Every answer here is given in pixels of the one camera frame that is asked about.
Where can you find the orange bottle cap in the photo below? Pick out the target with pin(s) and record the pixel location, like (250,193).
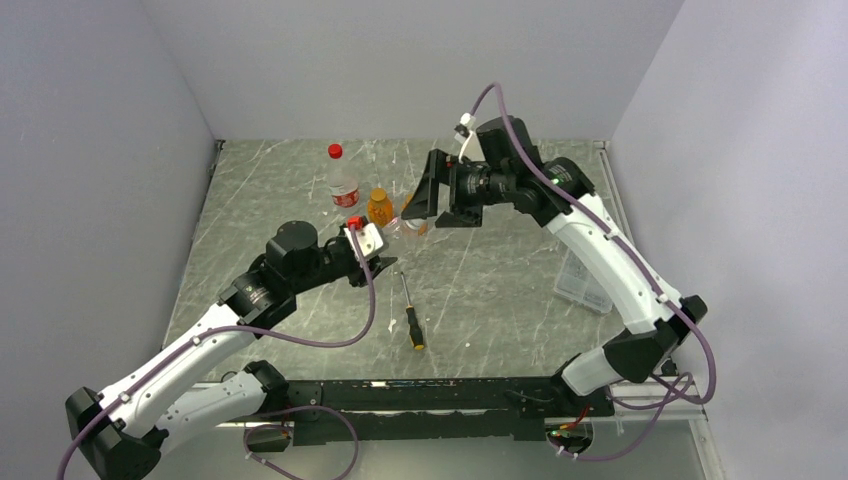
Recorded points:
(378,195)

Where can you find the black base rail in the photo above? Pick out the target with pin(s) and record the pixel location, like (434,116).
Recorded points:
(520,408)

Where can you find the clear red-label bottle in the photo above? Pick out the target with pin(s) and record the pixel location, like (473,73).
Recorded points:
(342,183)

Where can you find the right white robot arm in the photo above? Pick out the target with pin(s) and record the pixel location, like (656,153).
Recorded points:
(499,164)

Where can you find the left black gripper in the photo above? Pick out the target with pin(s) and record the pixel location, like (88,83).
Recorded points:
(377,263)

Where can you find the red bottle cap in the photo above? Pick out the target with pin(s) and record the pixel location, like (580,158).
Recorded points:
(335,151)

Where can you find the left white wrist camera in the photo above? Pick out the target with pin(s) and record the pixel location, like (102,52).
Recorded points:
(365,237)

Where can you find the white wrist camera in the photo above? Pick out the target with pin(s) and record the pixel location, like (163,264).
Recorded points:
(365,237)
(465,134)

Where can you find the orange juice bottle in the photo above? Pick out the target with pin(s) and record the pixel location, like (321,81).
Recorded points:
(380,213)
(404,230)

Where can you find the white blue bottle cap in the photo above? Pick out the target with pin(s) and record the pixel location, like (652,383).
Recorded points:
(416,225)

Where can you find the black yellow screwdriver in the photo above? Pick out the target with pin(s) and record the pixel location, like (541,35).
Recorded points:
(415,331)

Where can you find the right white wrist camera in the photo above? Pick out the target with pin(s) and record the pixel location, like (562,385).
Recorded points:
(465,134)

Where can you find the clear plastic box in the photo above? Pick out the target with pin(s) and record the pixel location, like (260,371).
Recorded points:
(575,282)

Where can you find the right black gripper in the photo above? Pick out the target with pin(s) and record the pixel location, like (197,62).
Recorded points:
(447,169)

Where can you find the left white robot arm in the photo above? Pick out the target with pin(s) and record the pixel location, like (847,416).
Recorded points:
(126,428)

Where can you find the aluminium frame rail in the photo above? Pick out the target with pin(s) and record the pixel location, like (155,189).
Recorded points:
(570,438)

